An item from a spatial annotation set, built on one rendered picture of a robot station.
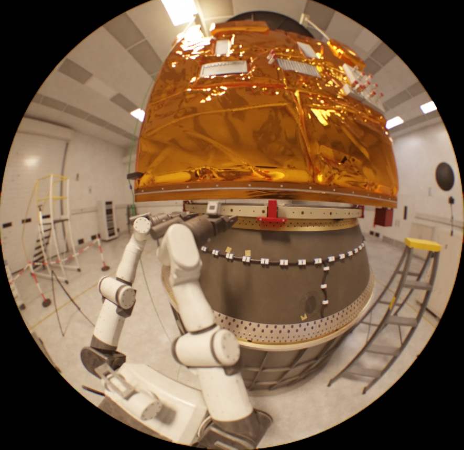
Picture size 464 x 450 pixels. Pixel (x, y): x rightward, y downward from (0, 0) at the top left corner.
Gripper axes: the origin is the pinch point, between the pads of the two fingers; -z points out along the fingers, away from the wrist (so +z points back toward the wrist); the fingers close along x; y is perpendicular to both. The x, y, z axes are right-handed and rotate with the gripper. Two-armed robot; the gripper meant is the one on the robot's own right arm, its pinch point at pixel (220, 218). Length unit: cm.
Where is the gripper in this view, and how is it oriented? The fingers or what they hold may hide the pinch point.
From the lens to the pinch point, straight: 51.9
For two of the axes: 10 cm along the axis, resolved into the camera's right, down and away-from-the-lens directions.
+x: -8.9, -0.6, 4.6
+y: 0.8, 9.6, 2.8
